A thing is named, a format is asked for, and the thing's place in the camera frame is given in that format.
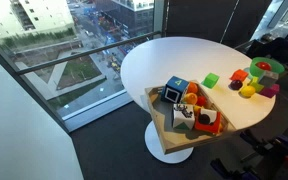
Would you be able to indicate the green plastic bowl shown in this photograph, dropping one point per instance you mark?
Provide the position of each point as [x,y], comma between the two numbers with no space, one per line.
[255,70]

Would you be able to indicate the yellow toy lemon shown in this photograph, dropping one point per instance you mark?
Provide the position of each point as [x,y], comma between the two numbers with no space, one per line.
[247,91]

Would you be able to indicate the black chair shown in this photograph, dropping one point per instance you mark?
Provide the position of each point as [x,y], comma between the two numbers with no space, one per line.
[277,50]

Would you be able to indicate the white zebra soft cube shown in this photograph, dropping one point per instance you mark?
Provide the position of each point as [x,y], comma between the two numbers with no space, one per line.
[183,120]

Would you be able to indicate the yellow orange toy peach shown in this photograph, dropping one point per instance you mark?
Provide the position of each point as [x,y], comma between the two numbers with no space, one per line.
[190,98]

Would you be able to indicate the purple black clamp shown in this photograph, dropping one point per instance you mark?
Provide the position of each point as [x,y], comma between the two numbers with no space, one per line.
[224,168]

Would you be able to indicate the red toy tomato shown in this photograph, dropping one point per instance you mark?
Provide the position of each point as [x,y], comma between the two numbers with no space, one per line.
[201,101]

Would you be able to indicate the wooden tray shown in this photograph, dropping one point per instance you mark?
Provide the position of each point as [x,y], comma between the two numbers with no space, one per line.
[170,141]

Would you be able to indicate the magenta block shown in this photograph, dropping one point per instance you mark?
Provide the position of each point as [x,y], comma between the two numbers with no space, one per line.
[269,92]

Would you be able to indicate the black clamp orange tips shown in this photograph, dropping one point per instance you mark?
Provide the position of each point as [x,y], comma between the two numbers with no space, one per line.
[277,146]

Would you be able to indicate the grey block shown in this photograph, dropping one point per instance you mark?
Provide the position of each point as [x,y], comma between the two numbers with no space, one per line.
[268,79]

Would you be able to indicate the orange toy fruit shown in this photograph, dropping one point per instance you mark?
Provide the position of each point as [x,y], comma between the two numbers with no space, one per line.
[193,88]

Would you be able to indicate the small yellow toy fruit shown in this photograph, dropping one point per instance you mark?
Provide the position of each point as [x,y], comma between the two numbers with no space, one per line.
[196,109]

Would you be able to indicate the blue black soft cube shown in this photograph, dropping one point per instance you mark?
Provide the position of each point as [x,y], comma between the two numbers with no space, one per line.
[174,87]

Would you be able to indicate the purple toy plum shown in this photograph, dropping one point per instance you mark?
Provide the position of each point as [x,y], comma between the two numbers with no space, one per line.
[236,84]

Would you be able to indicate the orange block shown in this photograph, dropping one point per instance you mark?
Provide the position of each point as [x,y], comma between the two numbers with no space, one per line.
[239,75]

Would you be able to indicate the yellow green block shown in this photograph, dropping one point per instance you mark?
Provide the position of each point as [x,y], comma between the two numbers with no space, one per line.
[258,87]

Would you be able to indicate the red soft toy cube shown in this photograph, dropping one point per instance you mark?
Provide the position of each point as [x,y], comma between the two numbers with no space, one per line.
[211,126]

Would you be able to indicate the white table pedestal base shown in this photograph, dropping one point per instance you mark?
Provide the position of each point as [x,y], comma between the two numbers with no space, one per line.
[154,143]

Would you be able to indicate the red toy apple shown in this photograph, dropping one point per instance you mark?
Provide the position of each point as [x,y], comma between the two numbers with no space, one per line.
[263,66]

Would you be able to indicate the dark window handrail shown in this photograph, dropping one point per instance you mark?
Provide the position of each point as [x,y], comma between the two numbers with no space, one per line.
[84,53]

